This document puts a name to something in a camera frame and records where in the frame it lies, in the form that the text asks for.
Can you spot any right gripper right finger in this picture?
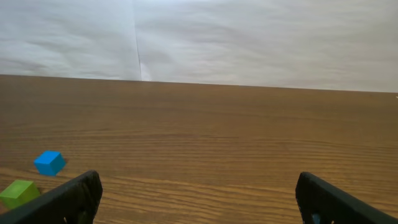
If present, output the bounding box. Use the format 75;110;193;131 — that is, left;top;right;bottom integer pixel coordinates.
295;171;398;224

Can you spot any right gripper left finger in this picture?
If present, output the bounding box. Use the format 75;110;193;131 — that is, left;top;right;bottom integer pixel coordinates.
0;169;103;224

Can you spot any blue cube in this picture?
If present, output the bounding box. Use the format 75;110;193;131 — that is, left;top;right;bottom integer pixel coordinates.
33;150;67;177

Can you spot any green cube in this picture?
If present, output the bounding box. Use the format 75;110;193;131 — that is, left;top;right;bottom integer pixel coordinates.
0;179;41;210

